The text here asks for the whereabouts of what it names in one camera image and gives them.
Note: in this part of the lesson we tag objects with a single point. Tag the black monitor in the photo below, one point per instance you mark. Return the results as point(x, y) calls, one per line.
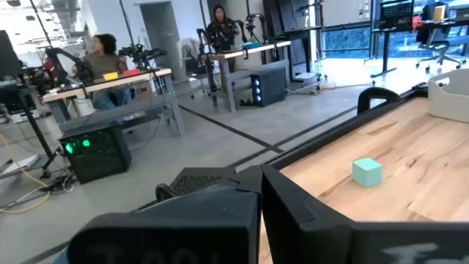
point(8, 55)

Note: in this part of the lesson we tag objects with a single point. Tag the grey flat panel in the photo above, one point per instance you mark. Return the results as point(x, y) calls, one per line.
point(20, 165)

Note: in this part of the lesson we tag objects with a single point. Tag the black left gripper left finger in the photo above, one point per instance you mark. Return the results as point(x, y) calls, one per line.
point(190, 227)

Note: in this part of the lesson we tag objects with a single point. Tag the black office chair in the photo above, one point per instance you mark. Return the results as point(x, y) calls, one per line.
point(438, 44)

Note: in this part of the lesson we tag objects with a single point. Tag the yellow cup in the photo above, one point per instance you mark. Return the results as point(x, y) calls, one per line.
point(439, 13)

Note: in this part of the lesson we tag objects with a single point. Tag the wooden workbench with grey legs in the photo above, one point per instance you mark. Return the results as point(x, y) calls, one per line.
point(238, 53)
point(110, 85)

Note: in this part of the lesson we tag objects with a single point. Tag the person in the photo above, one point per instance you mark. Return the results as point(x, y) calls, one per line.
point(104, 62)
point(221, 25)

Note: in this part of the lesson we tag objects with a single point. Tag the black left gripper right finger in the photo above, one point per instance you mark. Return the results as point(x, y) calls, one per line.
point(329, 238)

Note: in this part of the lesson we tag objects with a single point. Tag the white plastic bin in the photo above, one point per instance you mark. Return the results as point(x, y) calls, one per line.
point(450, 97)

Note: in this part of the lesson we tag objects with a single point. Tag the white chair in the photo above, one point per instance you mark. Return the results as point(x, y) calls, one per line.
point(187, 55)

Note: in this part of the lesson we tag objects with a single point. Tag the black tripod stand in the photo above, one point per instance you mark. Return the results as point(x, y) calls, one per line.
point(34, 126)

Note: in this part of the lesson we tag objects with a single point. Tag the yellow block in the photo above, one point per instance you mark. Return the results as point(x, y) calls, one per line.
point(110, 76)

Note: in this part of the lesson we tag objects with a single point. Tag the tall black cabinet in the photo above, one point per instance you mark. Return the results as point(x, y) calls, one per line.
point(289, 33)

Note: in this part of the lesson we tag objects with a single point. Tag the computer tower with blue lights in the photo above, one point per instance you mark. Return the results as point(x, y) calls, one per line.
point(269, 88)

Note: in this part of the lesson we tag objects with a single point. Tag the white bucket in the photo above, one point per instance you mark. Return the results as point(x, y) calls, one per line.
point(84, 107)

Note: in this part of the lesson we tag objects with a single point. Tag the black standing desk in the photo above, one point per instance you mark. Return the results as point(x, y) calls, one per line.
point(384, 51)

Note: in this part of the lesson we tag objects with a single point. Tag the light turquoise cube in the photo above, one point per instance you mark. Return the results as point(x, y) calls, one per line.
point(367, 173)

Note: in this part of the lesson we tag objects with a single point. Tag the computer tower with green lights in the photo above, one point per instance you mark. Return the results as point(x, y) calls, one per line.
point(97, 157)

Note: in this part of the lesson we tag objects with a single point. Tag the teal tray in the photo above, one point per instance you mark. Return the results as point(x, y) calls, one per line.
point(252, 45)

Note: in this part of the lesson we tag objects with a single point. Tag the red block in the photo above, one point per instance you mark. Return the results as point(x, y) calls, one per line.
point(132, 72)

